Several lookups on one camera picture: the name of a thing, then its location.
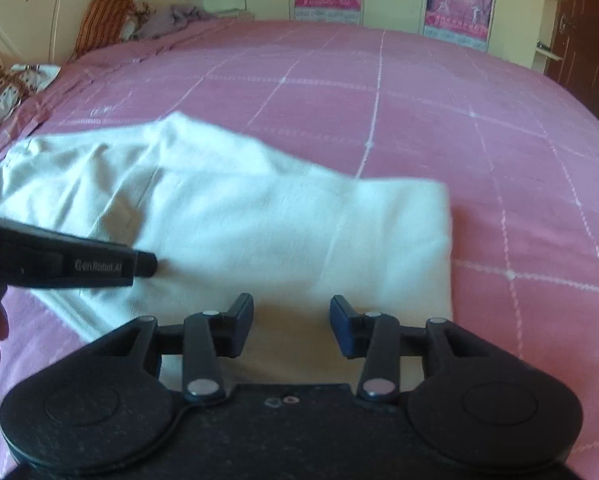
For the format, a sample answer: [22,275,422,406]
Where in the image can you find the white pants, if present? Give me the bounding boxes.
[0,111,454,386]

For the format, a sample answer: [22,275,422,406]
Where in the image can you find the pink checked bed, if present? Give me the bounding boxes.
[0,19,599,480]

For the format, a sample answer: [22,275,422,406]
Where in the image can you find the cream corner shelf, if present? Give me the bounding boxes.
[531,0,571,70]

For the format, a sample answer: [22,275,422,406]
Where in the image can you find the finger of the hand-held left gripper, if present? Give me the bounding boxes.
[129,251,158,279]

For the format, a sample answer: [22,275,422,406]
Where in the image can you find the cream rounded headboard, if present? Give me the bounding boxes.
[0,0,191,63]

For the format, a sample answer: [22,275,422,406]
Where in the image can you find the pink checked pillow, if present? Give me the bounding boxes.
[0,62,100,171]

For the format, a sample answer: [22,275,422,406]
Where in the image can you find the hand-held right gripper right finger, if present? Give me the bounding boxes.
[329,294,487,404]

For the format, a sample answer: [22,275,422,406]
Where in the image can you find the grey crumpled cloth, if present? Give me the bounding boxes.
[138,4,217,38]

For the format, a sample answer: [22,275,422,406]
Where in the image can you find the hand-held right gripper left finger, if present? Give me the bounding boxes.
[96,292,255,404]

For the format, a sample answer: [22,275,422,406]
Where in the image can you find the orange striped pillow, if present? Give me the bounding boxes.
[73,0,156,59]

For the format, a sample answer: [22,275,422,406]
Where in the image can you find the white heart patterned pillow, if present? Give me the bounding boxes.
[0,41,61,142]

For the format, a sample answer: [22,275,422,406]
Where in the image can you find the brown wooden door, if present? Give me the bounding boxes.
[544,0,599,122]

